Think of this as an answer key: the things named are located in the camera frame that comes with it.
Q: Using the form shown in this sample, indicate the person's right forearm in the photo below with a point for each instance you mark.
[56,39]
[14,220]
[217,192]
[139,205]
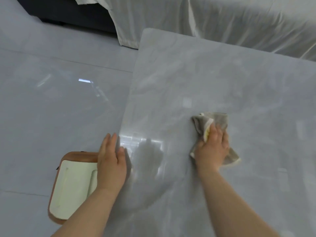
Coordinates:
[234,209]

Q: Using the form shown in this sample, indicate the cream stool with brown frame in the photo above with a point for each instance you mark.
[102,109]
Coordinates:
[71,190]

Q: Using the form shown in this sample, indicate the sofa with white cover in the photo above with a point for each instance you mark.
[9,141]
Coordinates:
[209,22]

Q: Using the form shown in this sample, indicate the beige cleaning cloth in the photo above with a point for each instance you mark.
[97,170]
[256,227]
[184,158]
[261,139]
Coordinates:
[219,119]

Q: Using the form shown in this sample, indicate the person's left forearm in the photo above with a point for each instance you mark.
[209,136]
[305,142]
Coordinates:
[84,214]

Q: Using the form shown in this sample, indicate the person's left hand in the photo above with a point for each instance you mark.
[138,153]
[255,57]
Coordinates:
[111,167]

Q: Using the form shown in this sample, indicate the person's right hand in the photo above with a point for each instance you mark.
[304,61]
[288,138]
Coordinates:
[213,150]

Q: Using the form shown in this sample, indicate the grey marble table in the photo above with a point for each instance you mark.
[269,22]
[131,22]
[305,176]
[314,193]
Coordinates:
[222,83]

